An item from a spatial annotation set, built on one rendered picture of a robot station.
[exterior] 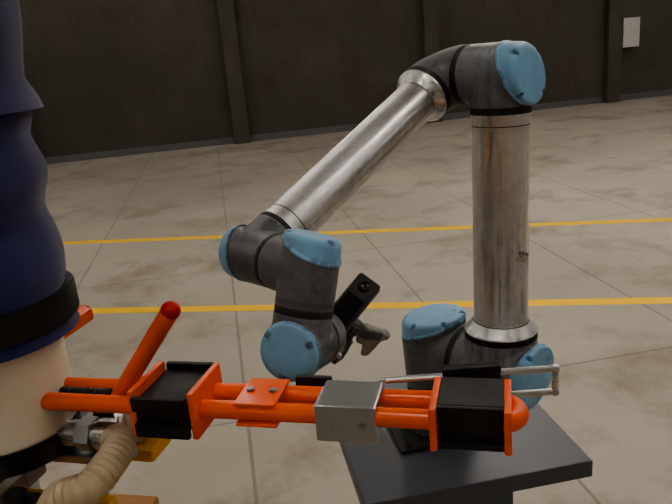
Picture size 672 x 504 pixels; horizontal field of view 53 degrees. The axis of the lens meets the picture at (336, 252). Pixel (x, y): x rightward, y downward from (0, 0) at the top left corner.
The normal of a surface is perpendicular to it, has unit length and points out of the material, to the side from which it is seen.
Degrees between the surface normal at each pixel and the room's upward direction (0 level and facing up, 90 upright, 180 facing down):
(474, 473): 0
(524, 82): 82
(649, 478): 0
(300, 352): 80
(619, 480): 0
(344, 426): 90
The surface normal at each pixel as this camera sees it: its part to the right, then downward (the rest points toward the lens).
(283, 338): -0.30, 0.14
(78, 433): -0.24, -0.21
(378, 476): -0.09, -0.95
